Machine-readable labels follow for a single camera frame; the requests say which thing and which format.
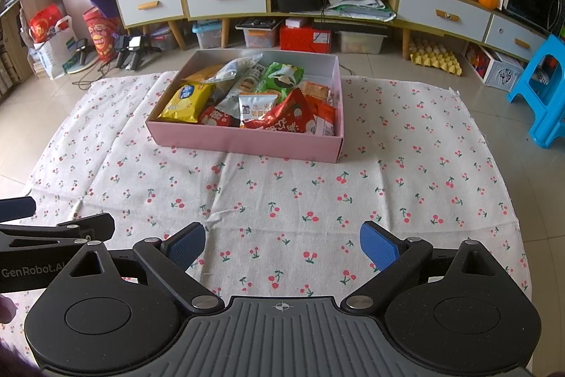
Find white shopping bag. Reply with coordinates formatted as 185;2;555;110
32;17;78;80

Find large red snack packet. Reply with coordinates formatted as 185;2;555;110
258;87;319;135

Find wooden bookshelf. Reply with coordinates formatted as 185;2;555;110
0;0;59;96

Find clear plastic storage box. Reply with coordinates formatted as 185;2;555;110
236;18;281;49

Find silver chocolate packet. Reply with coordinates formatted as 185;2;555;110
216;69;266;117

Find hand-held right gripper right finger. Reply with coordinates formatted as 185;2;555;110
341;220;507;312

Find clear white cracker packet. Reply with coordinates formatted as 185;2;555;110
205;54;264;87

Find white round base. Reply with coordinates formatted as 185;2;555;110
66;58;96;76

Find green snack packet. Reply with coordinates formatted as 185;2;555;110
255;61;305;104

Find white orange snack packet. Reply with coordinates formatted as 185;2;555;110
238;91;284;129

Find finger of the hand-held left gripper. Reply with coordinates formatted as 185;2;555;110
0;212;117;248
0;195;37;223

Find clear brown wafer packet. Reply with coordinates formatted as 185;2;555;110
299;81;331;100

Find black tripod devices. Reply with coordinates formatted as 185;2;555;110
112;33;162;71

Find white plastic crate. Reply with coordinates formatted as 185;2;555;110
483;49;527;87

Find red white printed packet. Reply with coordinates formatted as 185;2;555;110
308;98;337;137

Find red printed bag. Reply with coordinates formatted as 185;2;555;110
82;5;123;62

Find yellow egg tray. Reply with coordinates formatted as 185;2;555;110
409;39;464;77

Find cherry print cloth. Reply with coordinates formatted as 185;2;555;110
0;70;533;360

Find pile of papers and bags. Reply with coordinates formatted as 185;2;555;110
326;0;397;23

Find red toy box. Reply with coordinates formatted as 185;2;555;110
465;43;491;73

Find small red snack packet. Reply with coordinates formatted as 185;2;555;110
198;106;242;127

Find red gift bag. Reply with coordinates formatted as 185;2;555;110
28;3;65;45

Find yellow snack packet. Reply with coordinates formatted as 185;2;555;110
157;82;214;124

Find blue lid storage box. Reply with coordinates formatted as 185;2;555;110
192;19;224;50

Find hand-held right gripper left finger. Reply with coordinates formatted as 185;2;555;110
59;222;225;313

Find blue plastic stool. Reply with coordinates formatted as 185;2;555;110
506;34;565;149

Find gold snack packet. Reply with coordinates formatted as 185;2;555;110
183;65;226;84

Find large clear storage box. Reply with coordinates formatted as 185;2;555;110
337;23;389;55

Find black microwave oven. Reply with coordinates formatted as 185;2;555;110
502;0;565;39

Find black floor cable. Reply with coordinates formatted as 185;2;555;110
72;63;116;91

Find pink cardboard box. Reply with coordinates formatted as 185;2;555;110
145;48;345;164

